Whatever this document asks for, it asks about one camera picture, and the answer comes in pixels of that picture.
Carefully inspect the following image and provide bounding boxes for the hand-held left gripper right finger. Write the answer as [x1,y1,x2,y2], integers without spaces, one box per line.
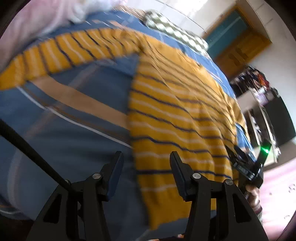
[169,151,269,241]

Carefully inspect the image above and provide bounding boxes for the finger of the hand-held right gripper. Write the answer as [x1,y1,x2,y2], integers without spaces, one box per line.
[225,145,255,163]

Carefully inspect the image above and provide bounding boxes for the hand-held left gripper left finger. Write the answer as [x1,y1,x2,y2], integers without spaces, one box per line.
[26,151,124,241]

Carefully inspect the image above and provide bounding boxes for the yellow striped sweater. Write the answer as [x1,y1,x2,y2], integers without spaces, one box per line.
[0,28,249,230]

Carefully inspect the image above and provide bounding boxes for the person's right hand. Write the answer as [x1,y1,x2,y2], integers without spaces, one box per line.
[245,184,263,215]

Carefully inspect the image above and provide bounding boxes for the white cabinet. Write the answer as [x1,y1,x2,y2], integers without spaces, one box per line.
[236,88,281,167]

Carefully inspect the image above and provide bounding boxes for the black television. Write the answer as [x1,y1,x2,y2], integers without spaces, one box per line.
[266,95,296,146]

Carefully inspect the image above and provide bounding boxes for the blue patterned bed sheet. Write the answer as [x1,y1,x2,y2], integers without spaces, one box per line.
[0,10,257,241]

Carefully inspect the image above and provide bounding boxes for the cluttered white shelf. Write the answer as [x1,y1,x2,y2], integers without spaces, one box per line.
[232,66,271,94]

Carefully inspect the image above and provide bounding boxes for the wooden door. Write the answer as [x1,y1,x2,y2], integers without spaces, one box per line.
[215,30,271,77]

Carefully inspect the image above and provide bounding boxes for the teal curtain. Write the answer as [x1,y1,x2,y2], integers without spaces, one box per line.
[203,9,249,58]

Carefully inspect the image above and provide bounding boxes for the green bolster pillow white pattern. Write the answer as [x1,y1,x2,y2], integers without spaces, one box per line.
[143,10,208,52]

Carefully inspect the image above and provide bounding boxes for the white padded headboard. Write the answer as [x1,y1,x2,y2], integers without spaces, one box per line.
[159,0,210,32]

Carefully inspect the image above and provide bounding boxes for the woven straw mat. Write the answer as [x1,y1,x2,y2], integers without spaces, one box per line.
[119,7,148,20]

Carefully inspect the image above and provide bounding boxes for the pink floral blanket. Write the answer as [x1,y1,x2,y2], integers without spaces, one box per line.
[0,0,121,72]

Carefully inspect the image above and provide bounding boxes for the black cable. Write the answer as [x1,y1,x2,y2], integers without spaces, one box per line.
[0,119,71,186]

